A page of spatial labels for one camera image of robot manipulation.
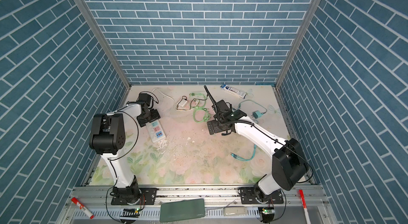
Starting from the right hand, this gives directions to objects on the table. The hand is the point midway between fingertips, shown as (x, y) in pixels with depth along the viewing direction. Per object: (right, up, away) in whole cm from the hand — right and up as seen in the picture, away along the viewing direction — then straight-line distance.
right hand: (215, 124), depth 85 cm
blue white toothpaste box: (+14, +20, +31) cm, 39 cm away
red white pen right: (+40, -35, -15) cm, 55 cm away
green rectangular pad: (-15, -36, -15) cm, 42 cm away
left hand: (-39, +1, +16) cm, 42 cm away
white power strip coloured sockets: (-35, -5, +8) cm, 37 cm away
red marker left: (-55, -37, -17) cm, 69 cm away
